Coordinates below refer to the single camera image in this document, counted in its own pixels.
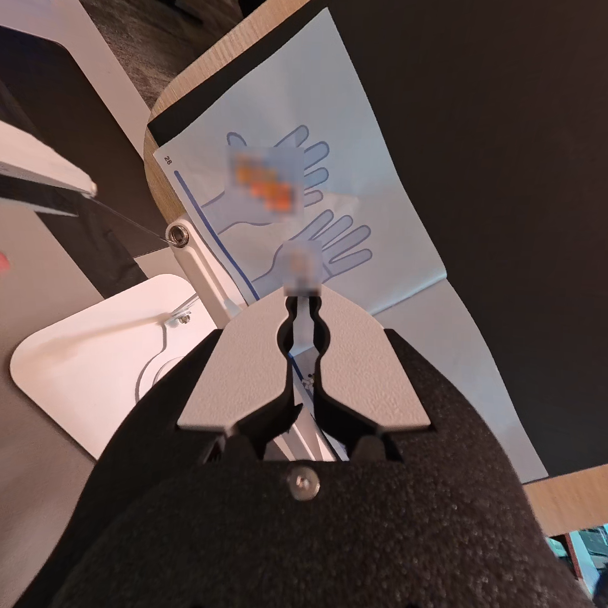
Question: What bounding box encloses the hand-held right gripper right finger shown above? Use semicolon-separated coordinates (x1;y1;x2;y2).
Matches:
309;290;431;447

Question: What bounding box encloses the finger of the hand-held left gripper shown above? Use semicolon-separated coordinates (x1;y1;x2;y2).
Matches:
0;119;98;198
0;181;79;217

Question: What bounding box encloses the white book stand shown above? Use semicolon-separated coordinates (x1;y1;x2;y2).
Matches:
10;217;343;463

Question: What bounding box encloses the instruction booklet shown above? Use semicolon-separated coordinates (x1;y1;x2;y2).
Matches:
162;8;550;483

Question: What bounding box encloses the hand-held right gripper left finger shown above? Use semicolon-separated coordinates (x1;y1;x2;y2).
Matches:
178;290;303;444

